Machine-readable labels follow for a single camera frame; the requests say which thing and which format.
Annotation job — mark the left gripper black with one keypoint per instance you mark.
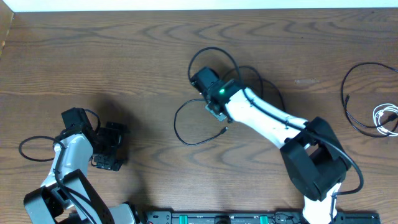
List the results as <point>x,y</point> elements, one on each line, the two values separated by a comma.
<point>116,130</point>

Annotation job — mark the cardboard box side panel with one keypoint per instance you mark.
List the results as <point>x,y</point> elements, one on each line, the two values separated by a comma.
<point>6,17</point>

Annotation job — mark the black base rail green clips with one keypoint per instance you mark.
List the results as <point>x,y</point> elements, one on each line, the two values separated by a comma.
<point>290,217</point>

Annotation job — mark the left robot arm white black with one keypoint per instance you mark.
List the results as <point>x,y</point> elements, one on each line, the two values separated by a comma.
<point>66,186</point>

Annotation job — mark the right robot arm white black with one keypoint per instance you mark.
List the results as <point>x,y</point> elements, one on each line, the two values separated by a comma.
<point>316,162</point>

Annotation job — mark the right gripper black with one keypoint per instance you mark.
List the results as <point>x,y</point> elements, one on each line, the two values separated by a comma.
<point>220,117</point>

